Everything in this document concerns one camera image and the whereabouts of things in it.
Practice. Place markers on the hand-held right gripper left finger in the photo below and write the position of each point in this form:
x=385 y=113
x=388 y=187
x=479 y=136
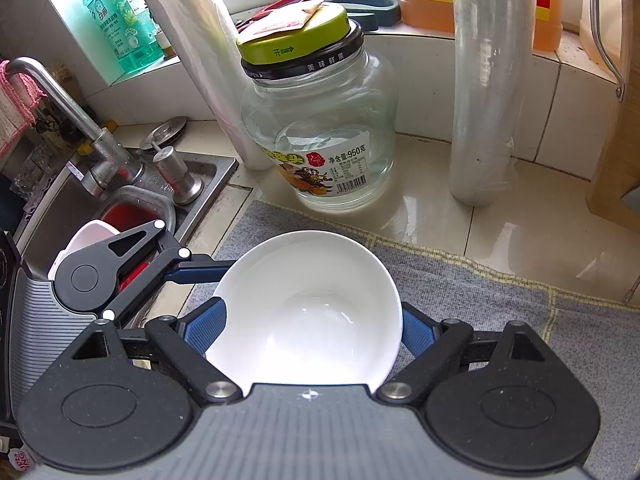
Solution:
x=207 y=327

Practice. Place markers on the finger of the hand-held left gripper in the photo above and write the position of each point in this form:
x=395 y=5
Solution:
x=192 y=275

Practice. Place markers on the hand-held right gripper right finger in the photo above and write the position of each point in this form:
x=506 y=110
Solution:
x=417 y=332

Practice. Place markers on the plain white bowl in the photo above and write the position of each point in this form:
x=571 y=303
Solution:
x=310 y=310

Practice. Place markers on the grey and teal checked towel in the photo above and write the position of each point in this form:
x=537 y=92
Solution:
x=475 y=300

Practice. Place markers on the red plastic basin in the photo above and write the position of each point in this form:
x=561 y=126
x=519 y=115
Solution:
x=125 y=215

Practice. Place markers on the stainless steel sink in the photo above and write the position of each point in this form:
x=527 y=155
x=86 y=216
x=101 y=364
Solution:
x=210 y=175

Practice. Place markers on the metal sink soap dispenser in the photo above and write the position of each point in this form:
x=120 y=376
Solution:
x=175 y=175

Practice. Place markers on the white colander basket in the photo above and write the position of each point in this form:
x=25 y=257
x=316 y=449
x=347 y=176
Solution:
x=90 y=235

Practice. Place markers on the metal sink strainer lid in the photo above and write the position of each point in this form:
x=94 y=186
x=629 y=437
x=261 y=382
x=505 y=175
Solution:
x=165 y=132

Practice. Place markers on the glass jar with green lid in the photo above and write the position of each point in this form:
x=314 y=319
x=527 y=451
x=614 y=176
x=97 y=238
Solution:
x=320 y=125

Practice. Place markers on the metal faucet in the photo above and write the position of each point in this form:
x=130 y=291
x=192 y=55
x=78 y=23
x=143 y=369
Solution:
x=70 y=105

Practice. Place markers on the white plastic bag roll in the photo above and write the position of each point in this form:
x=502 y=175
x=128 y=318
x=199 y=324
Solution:
x=200 y=60

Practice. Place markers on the pink dishcloth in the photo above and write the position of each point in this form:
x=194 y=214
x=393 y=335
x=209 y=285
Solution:
x=12 y=115

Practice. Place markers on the clear plastic wrap roll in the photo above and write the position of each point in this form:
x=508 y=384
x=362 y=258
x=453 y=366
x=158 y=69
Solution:
x=490 y=85

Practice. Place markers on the green dish soap bottle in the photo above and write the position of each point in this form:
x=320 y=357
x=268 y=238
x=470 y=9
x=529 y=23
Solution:
x=120 y=25

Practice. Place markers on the bamboo cutting board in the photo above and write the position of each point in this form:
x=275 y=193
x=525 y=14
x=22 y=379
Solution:
x=620 y=160

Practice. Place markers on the small red and white packet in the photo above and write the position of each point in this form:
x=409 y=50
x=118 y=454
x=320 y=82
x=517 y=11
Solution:
x=285 y=22

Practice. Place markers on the orange cooking oil bottle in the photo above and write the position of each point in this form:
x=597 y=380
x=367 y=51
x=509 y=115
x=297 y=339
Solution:
x=425 y=5

